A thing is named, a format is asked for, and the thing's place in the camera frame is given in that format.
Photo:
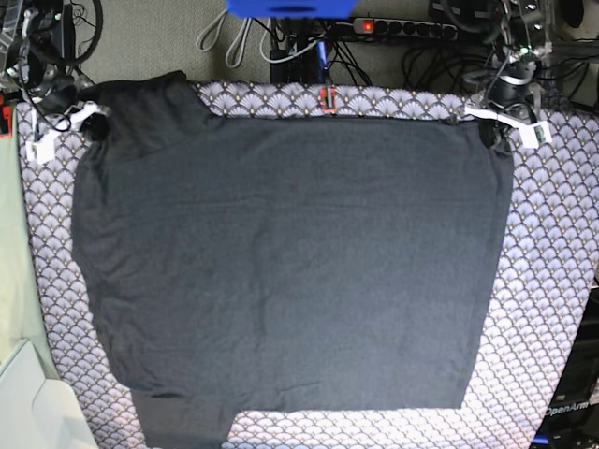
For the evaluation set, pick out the fan patterned tablecloth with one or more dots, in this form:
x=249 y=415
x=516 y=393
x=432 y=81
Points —
x=540 y=293

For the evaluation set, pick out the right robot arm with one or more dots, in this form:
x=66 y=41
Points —
x=43 y=47

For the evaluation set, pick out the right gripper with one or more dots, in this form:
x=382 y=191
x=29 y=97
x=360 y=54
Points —
x=57 y=99

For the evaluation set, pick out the red clamp at left edge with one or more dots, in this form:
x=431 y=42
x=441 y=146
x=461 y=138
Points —
x=6 y=117

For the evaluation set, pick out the dark grey T-shirt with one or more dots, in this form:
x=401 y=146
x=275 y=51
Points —
x=245 y=264

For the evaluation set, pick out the black power strip red switch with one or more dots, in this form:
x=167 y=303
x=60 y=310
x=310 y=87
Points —
x=402 y=28

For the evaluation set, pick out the red black table clamp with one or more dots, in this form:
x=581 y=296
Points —
x=328 y=99

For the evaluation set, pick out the white plastic bin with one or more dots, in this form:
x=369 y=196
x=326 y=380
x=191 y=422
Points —
x=36 y=411

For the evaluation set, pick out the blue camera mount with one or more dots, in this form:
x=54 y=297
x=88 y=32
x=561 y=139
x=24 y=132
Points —
x=327 y=9

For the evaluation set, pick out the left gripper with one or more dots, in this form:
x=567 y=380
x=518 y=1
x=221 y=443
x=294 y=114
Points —
x=508 y=89

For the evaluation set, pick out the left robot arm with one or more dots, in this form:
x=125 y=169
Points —
x=513 y=31

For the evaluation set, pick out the black OpenArm box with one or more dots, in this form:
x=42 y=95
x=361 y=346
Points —
x=571 y=420

